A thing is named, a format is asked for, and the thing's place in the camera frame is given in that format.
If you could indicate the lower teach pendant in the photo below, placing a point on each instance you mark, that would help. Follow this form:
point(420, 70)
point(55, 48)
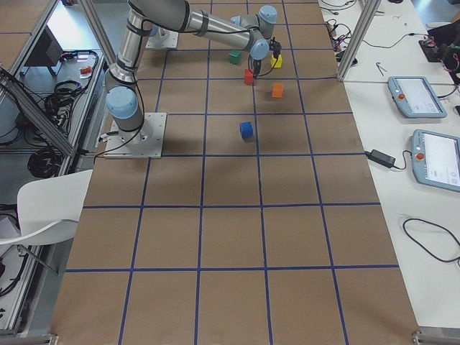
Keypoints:
point(435, 159)

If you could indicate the red wooden cube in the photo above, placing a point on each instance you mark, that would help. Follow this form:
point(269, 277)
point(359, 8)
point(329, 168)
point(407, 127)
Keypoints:
point(248, 77)

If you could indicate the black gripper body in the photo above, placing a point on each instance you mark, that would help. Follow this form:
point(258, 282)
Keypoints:
point(256, 66)

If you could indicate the orange wooden cube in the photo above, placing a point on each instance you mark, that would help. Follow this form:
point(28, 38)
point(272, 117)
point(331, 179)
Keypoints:
point(277, 90)

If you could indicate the teach pendant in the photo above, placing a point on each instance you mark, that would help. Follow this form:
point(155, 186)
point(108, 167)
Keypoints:
point(415, 98)
point(435, 159)

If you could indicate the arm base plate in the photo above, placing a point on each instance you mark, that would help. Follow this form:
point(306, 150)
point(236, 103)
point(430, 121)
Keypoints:
point(170, 44)
point(147, 143)

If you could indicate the green wooden cube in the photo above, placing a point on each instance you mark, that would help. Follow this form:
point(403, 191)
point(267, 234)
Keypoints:
point(235, 57)

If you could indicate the yellow wooden cube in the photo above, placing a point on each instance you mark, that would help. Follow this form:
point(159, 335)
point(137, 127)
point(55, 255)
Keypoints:
point(276, 61)

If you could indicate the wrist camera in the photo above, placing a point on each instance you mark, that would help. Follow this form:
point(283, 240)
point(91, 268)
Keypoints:
point(275, 47)

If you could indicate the blue wooden cube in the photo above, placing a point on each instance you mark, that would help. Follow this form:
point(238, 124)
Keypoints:
point(246, 130)

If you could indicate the black power adapter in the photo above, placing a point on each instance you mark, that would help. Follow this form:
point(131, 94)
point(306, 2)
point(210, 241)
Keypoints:
point(380, 158)

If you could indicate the upper teach pendant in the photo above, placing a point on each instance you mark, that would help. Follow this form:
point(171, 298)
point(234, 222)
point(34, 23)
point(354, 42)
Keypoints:
point(415, 98)

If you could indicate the white chair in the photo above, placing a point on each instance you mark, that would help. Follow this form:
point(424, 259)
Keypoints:
point(49, 210)

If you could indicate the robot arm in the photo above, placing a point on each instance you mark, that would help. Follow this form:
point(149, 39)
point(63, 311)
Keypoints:
point(159, 34)
point(183, 86)

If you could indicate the aluminium frame post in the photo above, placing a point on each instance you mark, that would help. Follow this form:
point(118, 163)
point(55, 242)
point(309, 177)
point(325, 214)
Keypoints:
point(362, 25)

